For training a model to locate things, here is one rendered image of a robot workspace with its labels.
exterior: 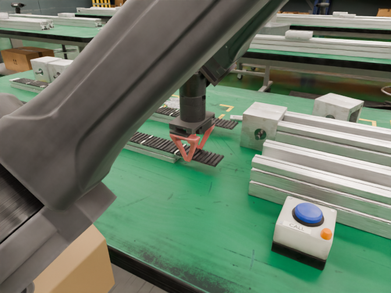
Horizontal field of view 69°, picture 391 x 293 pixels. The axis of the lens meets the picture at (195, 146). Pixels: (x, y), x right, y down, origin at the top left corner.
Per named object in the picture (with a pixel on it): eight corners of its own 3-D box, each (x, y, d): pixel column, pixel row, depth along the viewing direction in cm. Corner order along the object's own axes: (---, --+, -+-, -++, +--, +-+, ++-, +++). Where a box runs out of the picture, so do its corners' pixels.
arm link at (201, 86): (173, 67, 56) (201, 70, 54) (187, 60, 62) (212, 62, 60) (174, 100, 59) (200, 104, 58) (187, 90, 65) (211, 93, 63)
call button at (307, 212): (291, 222, 44) (292, 213, 43) (296, 207, 47) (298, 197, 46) (318, 232, 42) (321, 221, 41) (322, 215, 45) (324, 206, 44)
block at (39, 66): (31, 82, 131) (24, 60, 126) (52, 76, 139) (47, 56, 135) (45, 85, 126) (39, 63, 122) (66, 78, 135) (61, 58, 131)
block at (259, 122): (236, 149, 75) (239, 116, 70) (251, 132, 85) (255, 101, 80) (270, 158, 71) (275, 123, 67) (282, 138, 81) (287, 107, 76)
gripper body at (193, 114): (215, 120, 66) (216, 89, 63) (194, 137, 59) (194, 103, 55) (191, 114, 69) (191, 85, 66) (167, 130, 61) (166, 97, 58)
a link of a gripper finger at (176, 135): (210, 155, 68) (210, 119, 64) (195, 170, 63) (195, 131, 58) (185, 148, 71) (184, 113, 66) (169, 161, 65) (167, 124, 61)
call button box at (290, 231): (270, 251, 46) (275, 222, 43) (284, 214, 53) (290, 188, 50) (323, 271, 43) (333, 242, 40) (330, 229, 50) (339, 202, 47)
